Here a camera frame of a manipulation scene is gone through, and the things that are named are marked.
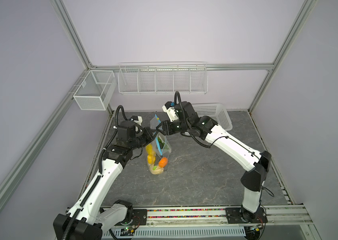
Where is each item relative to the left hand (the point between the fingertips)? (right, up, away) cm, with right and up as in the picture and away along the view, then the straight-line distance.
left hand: (159, 133), depth 72 cm
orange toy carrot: (+1, -17, +12) cm, 21 cm away
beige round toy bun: (-1, -22, +12) cm, 25 cm away
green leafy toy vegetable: (+2, -6, -2) cm, 6 cm away
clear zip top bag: (-1, -8, -4) cm, 9 cm away
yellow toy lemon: (-5, -14, +7) cm, 17 cm away
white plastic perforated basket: (+41, +14, +43) cm, 61 cm away
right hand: (0, +2, 0) cm, 2 cm away
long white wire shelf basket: (0, +36, +27) cm, 45 cm away
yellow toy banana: (-8, -11, +20) cm, 24 cm away
